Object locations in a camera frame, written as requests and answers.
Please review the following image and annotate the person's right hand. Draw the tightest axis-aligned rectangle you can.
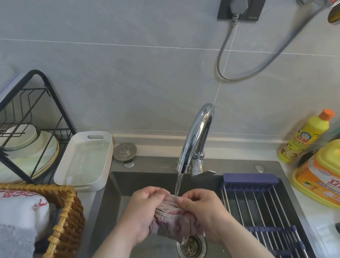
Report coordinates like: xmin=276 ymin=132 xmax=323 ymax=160
xmin=174 ymin=183 xmax=239 ymax=251

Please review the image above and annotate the person's left hand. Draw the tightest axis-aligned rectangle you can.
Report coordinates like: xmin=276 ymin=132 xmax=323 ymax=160
xmin=112 ymin=183 xmax=178 ymax=249

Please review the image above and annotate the pink dish cloth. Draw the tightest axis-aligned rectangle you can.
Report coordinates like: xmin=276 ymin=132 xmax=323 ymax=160
xmin=143 ymin=190 xmax=206 ymax=248

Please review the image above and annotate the person's right forearm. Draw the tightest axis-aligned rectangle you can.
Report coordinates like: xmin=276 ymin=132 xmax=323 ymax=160
xmin=216 ymin=213 xmax=284 ymax=258

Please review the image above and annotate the white countertop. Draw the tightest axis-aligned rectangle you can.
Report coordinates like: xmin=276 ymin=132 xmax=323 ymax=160
xmin=42 ymin=94 xmax=340 ymax=258

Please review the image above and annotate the round metal sink drain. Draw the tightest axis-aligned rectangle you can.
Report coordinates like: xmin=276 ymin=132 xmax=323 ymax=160
xmin=175 ymin=232 xmax=210 ymax=258

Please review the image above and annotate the dark sink drain basket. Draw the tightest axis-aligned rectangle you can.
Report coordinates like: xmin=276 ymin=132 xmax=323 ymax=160
xmin=217 ymin=161 xmax=315 ymax=258

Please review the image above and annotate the small grey sink plug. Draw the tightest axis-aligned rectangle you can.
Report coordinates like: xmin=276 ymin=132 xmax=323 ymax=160
xmin=111 ymin=141 xmax=139 ymax=163

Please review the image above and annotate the chrome faucet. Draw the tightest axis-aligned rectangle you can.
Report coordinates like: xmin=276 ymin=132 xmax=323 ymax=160
xmin=166 ymin=102 xmax=226 ymax=180

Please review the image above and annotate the white plate stack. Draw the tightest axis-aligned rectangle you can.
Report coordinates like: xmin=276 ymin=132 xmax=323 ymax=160
xmin=0 ymin=127 xmax=65 ymax=186

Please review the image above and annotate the orange cap yellow bottle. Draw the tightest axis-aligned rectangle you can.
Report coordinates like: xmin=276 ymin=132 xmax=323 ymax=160
xmin=271 ymin=107 xmax=340 ymax=166

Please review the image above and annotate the yellow detergent bottle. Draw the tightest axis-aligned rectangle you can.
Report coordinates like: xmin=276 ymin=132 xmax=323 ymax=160
xmin=285 ymin=139 xmax=340 ymax=217

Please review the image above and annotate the white ceramic bowl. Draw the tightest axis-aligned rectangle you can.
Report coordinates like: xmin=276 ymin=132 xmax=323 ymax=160
xmin=0 ymin=121 xmax=42 ymax=154

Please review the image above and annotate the black wire rack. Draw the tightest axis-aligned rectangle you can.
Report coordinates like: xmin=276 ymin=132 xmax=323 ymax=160
xmin=0 ymin=64 xmax=84 ymax=192

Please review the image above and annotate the grey power cable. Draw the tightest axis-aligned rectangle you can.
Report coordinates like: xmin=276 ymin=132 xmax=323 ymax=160
xmin=205 ymin=0 xmax=336 ymax=85

